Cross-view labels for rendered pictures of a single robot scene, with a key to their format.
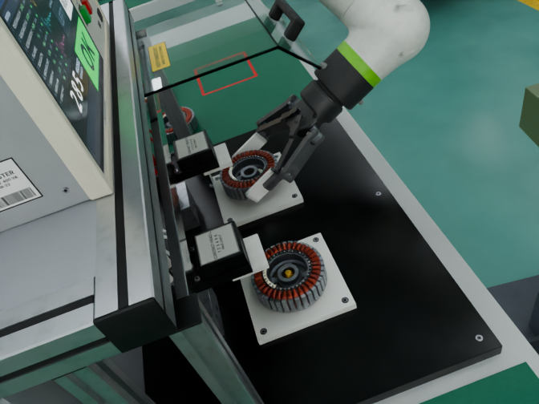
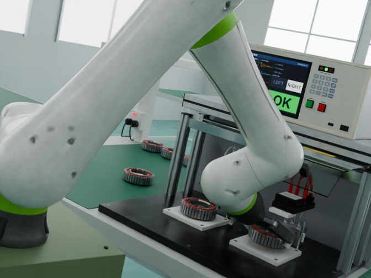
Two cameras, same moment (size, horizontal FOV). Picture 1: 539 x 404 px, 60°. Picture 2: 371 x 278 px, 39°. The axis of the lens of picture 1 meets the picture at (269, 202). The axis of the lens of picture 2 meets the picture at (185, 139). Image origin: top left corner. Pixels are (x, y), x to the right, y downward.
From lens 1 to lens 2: 1.79 m
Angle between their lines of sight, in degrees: 109
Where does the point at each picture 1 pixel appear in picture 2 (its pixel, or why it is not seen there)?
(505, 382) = (94, 205)
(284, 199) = (239, 239)
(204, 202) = not seen: hidden behind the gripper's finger
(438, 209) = not seen: outside the picture
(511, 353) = (94, 210)
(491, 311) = (105, 219)
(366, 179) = (202, 251)
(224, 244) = not seen: hidden behind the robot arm
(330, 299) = (175, 210)
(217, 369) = (179, 139)
